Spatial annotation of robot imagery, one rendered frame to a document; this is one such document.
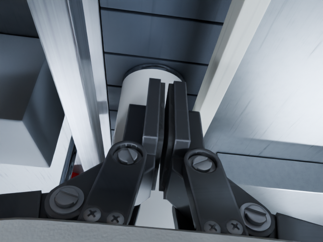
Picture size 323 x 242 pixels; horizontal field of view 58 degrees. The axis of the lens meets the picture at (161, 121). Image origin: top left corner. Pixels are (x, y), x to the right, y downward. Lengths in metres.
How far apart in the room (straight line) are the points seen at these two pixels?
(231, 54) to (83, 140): 0.09
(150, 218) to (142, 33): 0.12
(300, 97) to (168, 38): 0.20
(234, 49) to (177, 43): 0.06
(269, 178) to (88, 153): 0.35
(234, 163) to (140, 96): 0.29
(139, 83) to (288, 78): 0.17
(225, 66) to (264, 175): 0.32
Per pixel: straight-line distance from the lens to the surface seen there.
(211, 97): 0.19
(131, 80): 0.22
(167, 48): 0.21
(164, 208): 0.17
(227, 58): 0.17
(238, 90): 0.33
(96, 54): 0.23
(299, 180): 0.50
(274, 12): 0.26
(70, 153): 0.39
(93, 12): 0.20
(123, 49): 0.21
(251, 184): 0.46
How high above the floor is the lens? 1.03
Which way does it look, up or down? 31 degrees down
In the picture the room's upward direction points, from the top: 176 degrees counter-clockwise
